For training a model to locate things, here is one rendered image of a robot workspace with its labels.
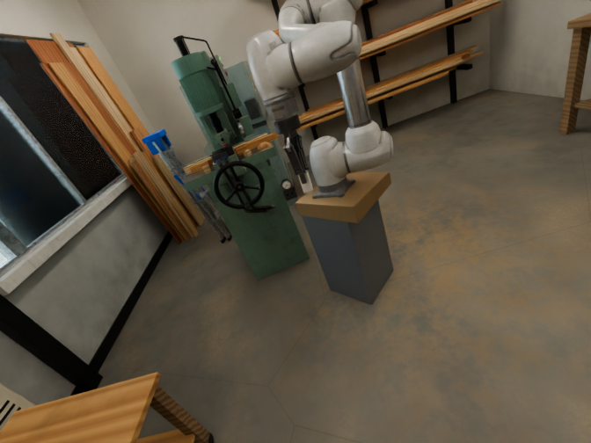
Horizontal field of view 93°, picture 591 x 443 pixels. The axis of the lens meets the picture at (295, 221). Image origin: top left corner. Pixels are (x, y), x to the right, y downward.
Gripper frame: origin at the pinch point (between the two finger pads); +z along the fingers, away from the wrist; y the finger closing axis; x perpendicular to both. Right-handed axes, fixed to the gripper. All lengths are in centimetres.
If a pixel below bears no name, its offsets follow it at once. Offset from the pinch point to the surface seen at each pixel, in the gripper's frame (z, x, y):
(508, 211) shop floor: 87, 94, -113
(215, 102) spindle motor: -35, -62, -79
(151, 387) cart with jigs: 50, -67, 37
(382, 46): -40, 40, -297
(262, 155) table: 2, -46, -80
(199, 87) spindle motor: -45, -66, -74
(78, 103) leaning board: -75, -214, -129
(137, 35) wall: -141, -226, -263
